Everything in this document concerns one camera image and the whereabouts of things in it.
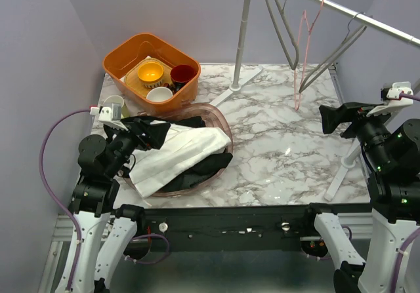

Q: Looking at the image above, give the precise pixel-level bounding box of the clear pink plastic basket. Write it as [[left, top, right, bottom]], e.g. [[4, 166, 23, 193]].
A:
[[123, 103, 233, 197]]

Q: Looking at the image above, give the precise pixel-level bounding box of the black mounting bar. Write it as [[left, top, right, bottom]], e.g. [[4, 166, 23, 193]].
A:
[[125, 203, 372, 256]]

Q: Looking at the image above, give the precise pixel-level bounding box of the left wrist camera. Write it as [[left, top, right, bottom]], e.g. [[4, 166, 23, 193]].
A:
[[89, 103, 128, 130]]

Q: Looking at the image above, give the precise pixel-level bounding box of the orange plastic bin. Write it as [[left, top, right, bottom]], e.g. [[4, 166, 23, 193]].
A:
[[102, 33, 201, 114]]

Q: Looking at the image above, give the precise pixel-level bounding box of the white mug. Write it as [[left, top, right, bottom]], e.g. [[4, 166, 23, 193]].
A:
[[102, 95, 131, 119]]

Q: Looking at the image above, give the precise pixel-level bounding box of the dark red cup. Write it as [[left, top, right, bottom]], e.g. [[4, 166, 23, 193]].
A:
[[170, 64, 196, 92]]

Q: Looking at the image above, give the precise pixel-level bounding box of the white bowl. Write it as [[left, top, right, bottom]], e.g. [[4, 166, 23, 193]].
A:
[[146, 87, 173, 102]]

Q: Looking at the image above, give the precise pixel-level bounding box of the woven bamboo mat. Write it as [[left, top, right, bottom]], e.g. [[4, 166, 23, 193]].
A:
[[125, 60, 162, 97]]

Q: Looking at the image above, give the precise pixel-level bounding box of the yellow bowl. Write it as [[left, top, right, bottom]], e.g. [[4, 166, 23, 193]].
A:
[[137, 62, 164, 88]]

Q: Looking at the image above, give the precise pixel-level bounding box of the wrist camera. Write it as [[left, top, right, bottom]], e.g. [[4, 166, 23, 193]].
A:
[[367, 81, 414, 117], [89, 103, 128, 130]]

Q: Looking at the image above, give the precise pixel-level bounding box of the pink wire hanger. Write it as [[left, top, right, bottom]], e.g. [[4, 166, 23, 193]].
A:
[[294, 0, 326, 111]]

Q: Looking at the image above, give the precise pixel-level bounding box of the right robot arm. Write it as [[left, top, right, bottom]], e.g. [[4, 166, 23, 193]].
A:
[[302, 102, 419, 292]]

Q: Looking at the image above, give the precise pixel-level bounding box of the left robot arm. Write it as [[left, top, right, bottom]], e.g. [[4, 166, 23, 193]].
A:
[[56, 117, 171, 292]]

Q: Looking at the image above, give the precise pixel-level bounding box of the silver clothes rack rail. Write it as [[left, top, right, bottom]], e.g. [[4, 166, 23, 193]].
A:
[[311, 0, 419, 48]]

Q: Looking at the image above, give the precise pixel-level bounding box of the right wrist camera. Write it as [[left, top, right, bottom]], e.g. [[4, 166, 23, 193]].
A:
[[367, 81, 414, 117]]

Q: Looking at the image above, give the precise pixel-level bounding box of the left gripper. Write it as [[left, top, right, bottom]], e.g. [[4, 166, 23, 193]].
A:
[[106, 117, 171, 177]]

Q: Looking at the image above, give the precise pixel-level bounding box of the white skirt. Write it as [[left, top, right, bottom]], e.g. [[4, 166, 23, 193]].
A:
[[129, 124, 232, 198]]

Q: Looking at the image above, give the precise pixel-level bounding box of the black garment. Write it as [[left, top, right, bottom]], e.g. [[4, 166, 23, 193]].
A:
[[121, 115, 234, 193]]

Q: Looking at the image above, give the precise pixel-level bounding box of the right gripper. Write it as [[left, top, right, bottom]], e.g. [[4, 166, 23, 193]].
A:
[[320, 98, 401, 167]]

